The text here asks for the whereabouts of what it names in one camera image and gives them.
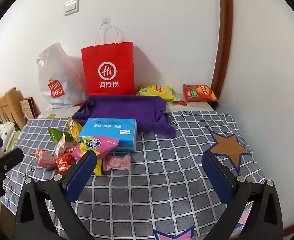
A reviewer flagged green snack packet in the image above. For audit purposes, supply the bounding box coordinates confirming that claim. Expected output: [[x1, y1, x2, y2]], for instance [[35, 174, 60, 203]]
[[47, 127, 74, 145]]

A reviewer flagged white light switch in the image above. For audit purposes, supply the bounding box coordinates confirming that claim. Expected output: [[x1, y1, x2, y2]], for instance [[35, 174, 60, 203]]
[[64, 0, 79, 16]]

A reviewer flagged wooden headboard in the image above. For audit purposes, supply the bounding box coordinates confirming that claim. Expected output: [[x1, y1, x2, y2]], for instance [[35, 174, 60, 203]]
[[0, 87, 27, 130]]

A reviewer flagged white dotted cloth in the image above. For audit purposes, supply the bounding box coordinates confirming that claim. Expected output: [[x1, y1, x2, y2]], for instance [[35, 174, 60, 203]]
[[0, 121, 21, 155]]

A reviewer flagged grey grid blanket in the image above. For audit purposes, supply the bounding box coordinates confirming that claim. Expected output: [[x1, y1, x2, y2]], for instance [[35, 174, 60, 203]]
[[0, 110, 268, 240]]

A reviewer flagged pink brown snack packet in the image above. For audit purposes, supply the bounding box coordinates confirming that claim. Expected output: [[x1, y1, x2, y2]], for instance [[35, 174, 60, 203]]
[[37, 152, 57, 170], [30, 149, 47, 160]]

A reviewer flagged red gold snack packet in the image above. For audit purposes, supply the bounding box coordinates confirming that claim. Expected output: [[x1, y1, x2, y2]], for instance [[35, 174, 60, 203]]
[[54, 152, 72, 174]]

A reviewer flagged white strawberry snack packet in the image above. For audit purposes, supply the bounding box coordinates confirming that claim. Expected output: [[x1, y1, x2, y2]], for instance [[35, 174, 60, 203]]
[[54, 136, 81, 158]]

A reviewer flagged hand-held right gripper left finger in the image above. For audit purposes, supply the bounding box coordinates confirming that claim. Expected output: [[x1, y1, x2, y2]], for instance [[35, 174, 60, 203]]
[[15, 149, 98, 240]]

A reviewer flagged pale pink snack packet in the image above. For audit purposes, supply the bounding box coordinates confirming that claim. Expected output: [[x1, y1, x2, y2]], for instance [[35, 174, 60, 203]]
[[103, 154, 132, 172]]

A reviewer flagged white plastic bag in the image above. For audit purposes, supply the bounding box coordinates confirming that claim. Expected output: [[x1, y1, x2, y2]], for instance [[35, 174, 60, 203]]
[[36, 42, 87, 109]]

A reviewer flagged wooden door frame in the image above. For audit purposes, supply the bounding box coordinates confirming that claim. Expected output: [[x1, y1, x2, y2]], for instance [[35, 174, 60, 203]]
[[211, 0, 234, 103]]

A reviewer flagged purple towel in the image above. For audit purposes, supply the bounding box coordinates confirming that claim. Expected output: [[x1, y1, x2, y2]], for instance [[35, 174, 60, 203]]
[[72, 95, 177, 138]]

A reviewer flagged blue tissue pack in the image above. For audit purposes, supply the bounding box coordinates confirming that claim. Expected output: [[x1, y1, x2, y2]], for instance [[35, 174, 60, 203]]
[[78, 118, 137, 153]]

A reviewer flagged red paper bag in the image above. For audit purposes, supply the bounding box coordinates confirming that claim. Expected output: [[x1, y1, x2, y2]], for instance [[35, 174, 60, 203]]
[[81, 22, 135, 97]]

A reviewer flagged orange chip bag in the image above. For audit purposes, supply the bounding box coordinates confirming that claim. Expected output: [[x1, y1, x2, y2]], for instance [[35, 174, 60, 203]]
[[182, 84, 219, 103]]

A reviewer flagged patterned box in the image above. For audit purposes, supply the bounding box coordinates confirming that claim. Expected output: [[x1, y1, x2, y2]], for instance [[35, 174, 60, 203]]
[[20, 96, 41, 120]]

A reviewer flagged yellow chip bag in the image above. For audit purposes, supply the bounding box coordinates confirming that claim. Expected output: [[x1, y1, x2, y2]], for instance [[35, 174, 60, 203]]
[[137, 84, 178, 102]]

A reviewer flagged pink yellow snack packet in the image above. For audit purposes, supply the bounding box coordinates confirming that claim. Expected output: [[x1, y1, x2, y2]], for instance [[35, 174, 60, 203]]
[[79, 135, 120, 177]]

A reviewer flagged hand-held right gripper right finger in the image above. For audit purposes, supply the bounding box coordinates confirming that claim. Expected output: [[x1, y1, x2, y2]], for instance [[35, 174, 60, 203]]
[[201, 151, 284, 240]]

